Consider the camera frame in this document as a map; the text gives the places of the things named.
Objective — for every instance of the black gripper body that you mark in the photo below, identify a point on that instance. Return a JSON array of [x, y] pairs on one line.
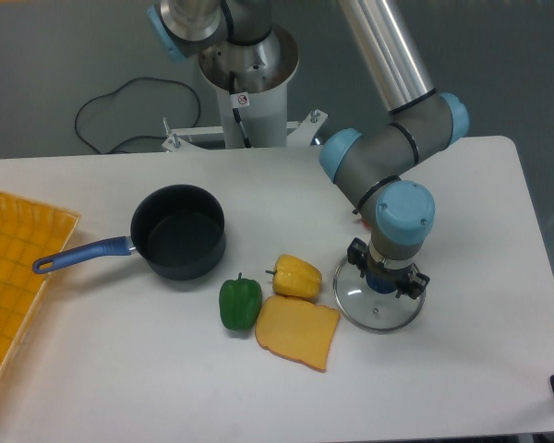
[[386, 271]]

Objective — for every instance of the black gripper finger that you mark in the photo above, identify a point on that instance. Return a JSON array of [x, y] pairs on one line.
[[413, 285], [357, 255]]

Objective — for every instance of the glass lid blue knob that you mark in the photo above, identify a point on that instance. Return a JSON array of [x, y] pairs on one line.
[[368, 309]]

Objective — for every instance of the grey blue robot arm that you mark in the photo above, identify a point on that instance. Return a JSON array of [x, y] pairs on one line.
[[369, 171]]

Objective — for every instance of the red bell pepper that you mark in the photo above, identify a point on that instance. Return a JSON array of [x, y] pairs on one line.
[[362, 219]]

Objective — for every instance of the yellow bell pepper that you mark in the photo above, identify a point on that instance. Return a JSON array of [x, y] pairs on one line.
[[293, 276]]

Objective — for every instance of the toast bread slice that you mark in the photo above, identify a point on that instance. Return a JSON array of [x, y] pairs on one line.
[[297, 330]]

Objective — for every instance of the green bell pepper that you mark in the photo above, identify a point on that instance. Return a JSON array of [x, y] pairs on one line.
[[240, 301]]

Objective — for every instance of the yellow plastic basket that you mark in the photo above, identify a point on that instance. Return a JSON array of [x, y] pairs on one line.
[[29, 229]]

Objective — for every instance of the dark saucepan blue handle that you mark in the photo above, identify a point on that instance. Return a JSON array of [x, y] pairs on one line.
[[179, 230]]

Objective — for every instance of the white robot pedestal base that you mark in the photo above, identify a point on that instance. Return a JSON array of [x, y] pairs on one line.
[[251, 86]]

